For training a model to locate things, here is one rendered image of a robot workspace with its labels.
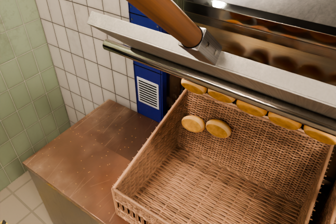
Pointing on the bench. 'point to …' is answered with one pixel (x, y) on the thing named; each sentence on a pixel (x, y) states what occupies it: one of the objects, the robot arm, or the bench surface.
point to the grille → (148, 92)
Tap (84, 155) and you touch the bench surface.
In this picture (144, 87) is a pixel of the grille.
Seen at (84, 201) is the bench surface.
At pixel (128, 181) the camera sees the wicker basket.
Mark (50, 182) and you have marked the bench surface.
